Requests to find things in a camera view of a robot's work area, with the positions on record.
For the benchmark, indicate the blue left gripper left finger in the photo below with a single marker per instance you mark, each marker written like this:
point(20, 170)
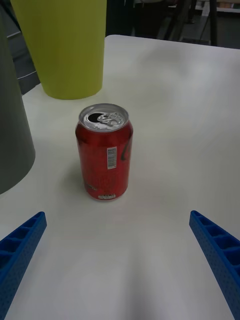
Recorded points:
point(17, 252)

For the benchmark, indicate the red drink can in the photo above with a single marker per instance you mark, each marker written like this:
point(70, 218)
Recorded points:
point(105, 155)

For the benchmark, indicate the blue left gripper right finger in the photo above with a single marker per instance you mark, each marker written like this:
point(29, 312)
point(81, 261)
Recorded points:
point(220, 252)

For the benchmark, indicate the yellow-green plastic bin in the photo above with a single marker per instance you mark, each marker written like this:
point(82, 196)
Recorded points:
point(65, 45)

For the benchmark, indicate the grey plastic bin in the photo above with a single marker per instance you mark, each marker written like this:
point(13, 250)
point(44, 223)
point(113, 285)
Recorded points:
point(11, 125)

